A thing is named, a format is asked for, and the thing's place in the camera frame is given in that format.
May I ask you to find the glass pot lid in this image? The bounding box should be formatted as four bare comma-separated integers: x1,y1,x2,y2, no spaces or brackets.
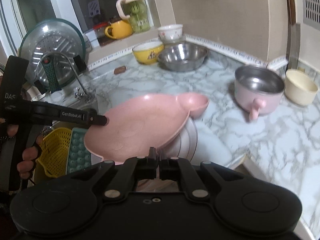
18,18,86,93

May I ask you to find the black lid stand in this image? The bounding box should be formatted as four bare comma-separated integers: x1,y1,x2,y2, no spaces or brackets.
73,55,87,73

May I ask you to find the grey wall vent grille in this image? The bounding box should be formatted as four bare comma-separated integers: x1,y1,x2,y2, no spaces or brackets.
303,0,320,30

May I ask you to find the yellow mug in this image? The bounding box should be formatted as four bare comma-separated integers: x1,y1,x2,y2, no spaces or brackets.
104,20,133,40

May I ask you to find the pink pig-shaped plate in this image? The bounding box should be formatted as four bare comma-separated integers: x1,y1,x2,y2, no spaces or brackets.
84,92,209,164

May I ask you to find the large stainless steel bowl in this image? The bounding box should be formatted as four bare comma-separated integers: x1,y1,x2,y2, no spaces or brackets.
157,43,209,72

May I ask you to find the dark jar red lid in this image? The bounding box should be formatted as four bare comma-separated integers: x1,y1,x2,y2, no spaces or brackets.
93,22,113,47

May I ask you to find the green mesh brush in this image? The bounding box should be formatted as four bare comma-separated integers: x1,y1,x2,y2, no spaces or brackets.
42,56,61,94

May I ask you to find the green water bottle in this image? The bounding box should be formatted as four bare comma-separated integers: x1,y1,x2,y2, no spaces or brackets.
116,0,150,33

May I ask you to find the pink steel-lined pot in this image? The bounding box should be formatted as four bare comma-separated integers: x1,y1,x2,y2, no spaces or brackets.
234,66,285,121

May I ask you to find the person's left hand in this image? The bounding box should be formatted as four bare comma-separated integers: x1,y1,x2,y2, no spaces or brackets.
17,134,43,179

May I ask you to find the steel cleaver wooden handle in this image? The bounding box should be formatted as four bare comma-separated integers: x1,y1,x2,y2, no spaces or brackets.
287,0,300,69

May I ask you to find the yellow sink strainer basket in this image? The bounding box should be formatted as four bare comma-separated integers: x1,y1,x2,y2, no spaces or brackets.
37,127,72,178

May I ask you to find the yellow ceramic bowl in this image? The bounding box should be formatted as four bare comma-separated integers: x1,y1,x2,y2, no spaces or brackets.
132,41,164,65

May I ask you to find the large white floral plate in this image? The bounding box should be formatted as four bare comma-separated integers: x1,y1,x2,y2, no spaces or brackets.
161,118,198,161

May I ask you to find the teal silicone ice tray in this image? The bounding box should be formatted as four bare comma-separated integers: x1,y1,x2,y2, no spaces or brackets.
66,127,92,174

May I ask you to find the white heart-pattern bowl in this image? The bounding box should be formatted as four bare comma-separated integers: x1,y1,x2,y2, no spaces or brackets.
157,24,183,42

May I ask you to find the cream plastic bowl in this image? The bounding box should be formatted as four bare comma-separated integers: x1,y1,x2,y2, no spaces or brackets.
284,69,318,106

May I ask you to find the chrome kitchen faucet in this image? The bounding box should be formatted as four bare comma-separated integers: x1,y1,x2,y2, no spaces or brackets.
35,51,96,103

